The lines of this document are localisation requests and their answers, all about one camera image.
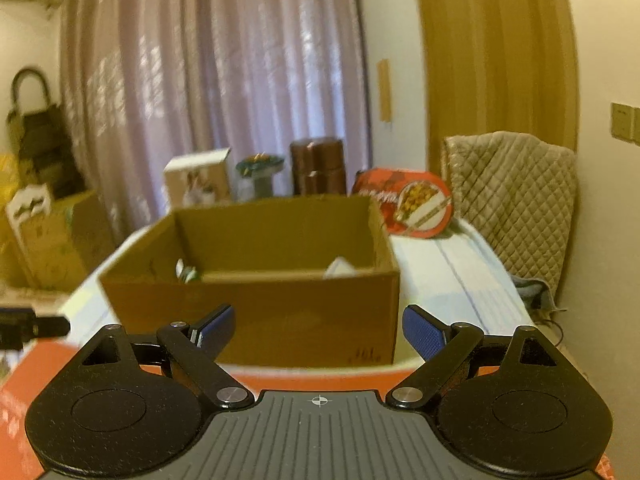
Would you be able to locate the yellow plastic bag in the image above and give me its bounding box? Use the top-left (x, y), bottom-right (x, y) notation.
top-left (0, 154), bottom-right (27, 286)

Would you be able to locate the red round printed tin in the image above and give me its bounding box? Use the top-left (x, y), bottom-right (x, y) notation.
top-left (351, 167), bottom-right (454, 239)

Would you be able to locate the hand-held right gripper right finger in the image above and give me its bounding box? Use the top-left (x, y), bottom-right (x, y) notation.
top-left (385, 305), bottom-right (558, 408)

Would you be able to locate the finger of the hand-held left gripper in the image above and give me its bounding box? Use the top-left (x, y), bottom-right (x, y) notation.
top-left (0, 307), bottom-right (71, 351)

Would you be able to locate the small green white object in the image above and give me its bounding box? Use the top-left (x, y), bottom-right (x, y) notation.
top-left (175, 258), bottom-right (202, 285)

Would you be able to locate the wooden door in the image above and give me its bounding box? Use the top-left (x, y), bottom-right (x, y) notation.
top-left (411, 0), bottom-right (581, 186)

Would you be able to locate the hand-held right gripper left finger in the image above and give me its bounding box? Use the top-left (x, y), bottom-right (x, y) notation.
top-left (80, 304), bottom-right (253, 408)

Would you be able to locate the white printed carton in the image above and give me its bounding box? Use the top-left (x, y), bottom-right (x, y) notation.
top-left (164, 148), bottom-right (234, 209)

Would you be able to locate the mauve pleated curtain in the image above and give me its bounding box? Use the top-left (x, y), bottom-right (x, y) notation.
top-left (59, 0), bottom-right (372, 241)

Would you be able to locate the green pedestal dish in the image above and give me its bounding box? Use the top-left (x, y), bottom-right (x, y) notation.
top-left (236, 153), bottom-right (286, 203)

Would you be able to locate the brown cardboard box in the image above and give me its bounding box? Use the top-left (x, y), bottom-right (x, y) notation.
top-left (99, 194), bottom-right (401, 367)

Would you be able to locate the black folding step ladder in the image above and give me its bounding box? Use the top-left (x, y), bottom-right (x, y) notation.
top-left (6, 67), bottom-right (85, 200)

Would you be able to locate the black cable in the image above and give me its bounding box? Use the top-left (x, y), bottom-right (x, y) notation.
top-left (531, 304), bottom-right (567, 349)

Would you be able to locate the beige quilted cover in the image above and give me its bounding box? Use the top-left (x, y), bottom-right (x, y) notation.
top-left (442, 131), bottom-right (577, 311)

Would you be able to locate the brown flat cardboard carton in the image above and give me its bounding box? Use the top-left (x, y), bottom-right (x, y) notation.
top-left (52, 190), bottom-right (117, 281)

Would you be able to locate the beige wall switch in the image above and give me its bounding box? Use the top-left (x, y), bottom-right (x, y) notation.
top-left (610, 102), bottom-right (640, 142)

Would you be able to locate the brown cylindrical canister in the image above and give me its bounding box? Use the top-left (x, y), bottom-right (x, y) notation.
top-left (290, 137), bottom-right (347, 197)

